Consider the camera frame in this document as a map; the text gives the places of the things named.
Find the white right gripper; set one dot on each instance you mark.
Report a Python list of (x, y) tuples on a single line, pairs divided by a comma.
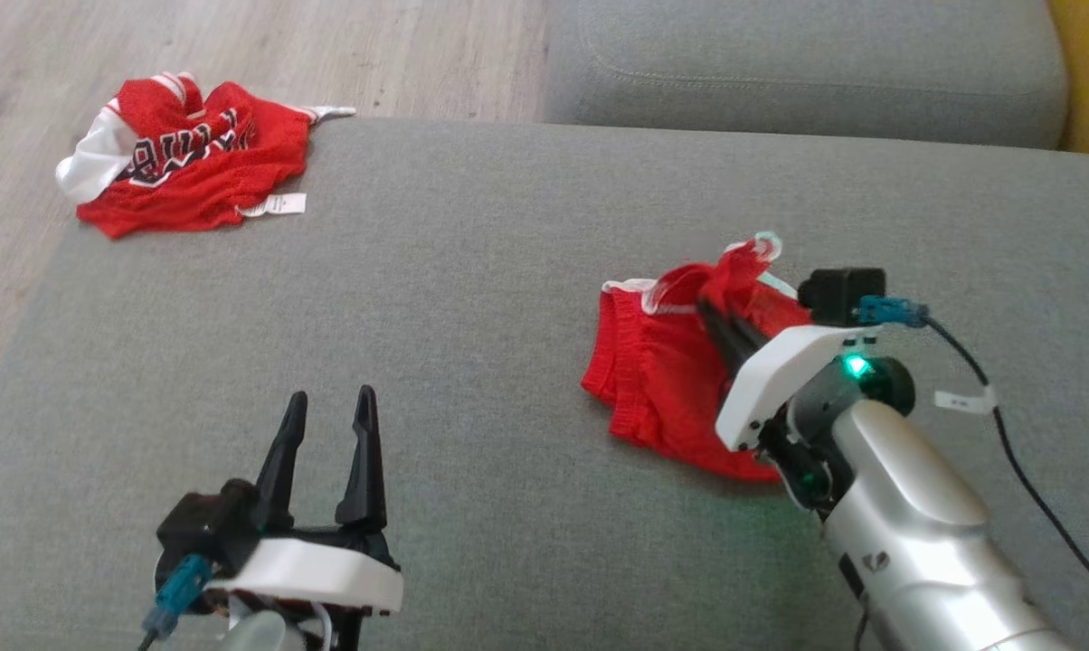
[(780, 380)]

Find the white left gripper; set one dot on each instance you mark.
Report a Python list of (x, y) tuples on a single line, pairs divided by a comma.
[(318, 570)]

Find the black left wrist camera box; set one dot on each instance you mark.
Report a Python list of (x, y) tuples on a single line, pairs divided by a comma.
[(205, 524)]

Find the large grey sofa seat cushion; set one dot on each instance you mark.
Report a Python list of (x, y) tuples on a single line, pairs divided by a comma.
[(472, 344)]

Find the red shorts with white trim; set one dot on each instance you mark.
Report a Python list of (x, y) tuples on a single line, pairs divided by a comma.
[(662, 380)]

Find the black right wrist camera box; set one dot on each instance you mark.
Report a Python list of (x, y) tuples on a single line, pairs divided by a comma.
[(838, 294)]

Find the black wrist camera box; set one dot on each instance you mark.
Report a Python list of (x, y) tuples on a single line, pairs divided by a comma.
[(205, 524), (838, 294)]

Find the small grey sofa cushion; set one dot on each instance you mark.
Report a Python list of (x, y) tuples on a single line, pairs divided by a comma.
[(807, 63)]

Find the red basketball jersey with lettering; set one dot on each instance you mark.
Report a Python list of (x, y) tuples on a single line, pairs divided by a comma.
[(201, 181)]

